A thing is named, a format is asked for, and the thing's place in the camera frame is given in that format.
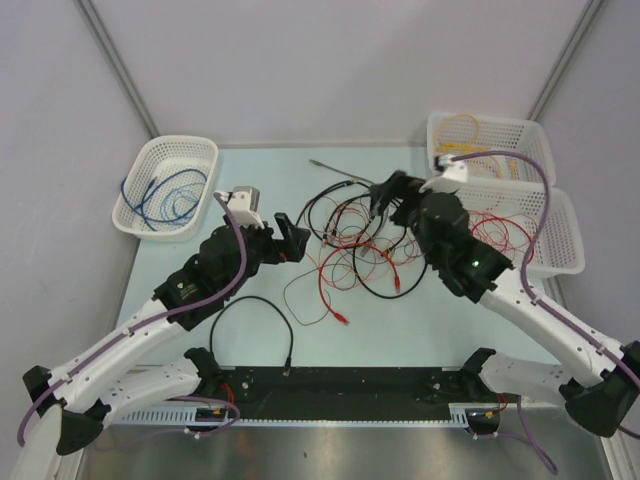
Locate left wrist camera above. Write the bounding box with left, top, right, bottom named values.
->
left=214, top=186, right=265, bottom=229

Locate long thin red wire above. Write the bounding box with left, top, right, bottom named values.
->
left=283, top=199, right=426, bottom=326

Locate white basket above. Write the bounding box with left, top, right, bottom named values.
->
left=112, top=135, right=219, bottom=242
left=426, top=112, right=556, bottom=185
left=456, top=179, right=585, bottom=278

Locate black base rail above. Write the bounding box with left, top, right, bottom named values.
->
left=195, top=367, right=499, bottom=422

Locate blue cable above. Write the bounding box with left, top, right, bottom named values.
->
left=120, top=168, right=208, bottom=232

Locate near right white basket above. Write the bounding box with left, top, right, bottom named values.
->
left=456, top=179, right=585, bottom=278

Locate grey ethernet cable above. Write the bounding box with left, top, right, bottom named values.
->
left=308, top=158, right=391, bottom=256

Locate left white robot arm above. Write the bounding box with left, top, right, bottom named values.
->
left=11, top=213, right=311, bottom=479

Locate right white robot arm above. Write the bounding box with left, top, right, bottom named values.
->
left=370, top=170, right=639, bottom=438

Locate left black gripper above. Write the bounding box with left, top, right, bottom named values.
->
left=223, top=212, right=309, bottom=297

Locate yellow ethernet cable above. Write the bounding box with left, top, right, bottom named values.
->
left=433, top=113, right=519, bottom=177

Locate left white basket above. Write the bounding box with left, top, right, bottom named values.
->
left=112, top=135, right=219, bottom=242

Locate short black ethernet cable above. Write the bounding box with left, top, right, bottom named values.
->
left=209, top=295, right=294, bottom=376

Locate far right white basket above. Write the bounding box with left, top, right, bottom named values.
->
left=426, top=112, right=556, bottom=185

